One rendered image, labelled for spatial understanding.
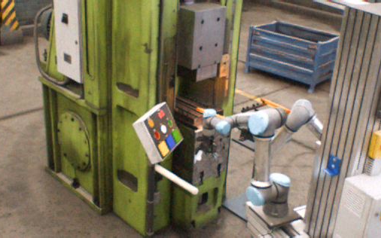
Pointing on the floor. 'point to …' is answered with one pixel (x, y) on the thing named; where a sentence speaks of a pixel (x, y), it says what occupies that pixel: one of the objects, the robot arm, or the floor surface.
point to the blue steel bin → (292, 51)
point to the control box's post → (150, 196)
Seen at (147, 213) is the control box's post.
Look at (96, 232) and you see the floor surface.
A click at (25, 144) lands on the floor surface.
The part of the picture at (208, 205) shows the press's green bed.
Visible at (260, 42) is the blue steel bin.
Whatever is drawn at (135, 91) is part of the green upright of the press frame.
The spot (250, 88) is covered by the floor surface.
